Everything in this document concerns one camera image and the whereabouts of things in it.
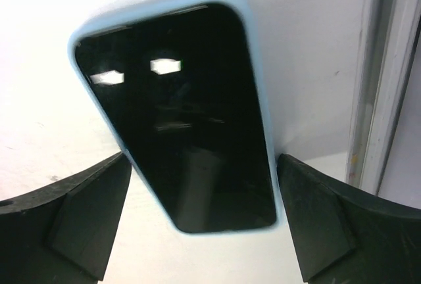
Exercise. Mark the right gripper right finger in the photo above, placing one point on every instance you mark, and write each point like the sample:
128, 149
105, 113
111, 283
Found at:
342, 234

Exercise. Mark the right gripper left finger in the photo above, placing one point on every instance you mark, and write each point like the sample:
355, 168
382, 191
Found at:
64, 232

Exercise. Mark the phone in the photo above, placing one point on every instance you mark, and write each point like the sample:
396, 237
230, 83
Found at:
179, 83

